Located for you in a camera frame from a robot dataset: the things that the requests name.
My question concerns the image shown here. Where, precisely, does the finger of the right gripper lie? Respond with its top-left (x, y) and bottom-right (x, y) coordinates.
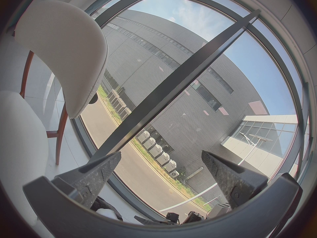
top-left (134, 216), bottom-right (167, 226)

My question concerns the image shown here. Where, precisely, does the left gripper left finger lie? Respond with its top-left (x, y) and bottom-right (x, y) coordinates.
top-left (53, 151), bottom-right (122, 208)

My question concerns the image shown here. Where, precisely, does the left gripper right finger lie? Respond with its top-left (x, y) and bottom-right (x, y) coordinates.
top-left (202, 150), bottom-right (269, 209)

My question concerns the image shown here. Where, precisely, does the window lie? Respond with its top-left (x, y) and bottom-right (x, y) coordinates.
top-left (72, 0), bottom-right (313, 223)

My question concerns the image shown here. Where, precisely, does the white chair with wooden legs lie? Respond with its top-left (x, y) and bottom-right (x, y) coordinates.
top-left (0, 0), bottom-right (108, 229)

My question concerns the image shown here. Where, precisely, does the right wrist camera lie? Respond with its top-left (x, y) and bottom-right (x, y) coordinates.
top-left (165, 212), bottom-right (180, 224)

